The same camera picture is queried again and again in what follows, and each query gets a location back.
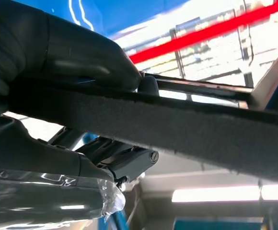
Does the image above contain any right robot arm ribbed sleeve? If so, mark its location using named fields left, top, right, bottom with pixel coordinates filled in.
left=0, top=0, right=50, bottom=121

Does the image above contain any red barrier belt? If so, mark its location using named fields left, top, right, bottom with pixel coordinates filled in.
left=129, top=0, right=278, bottom=65

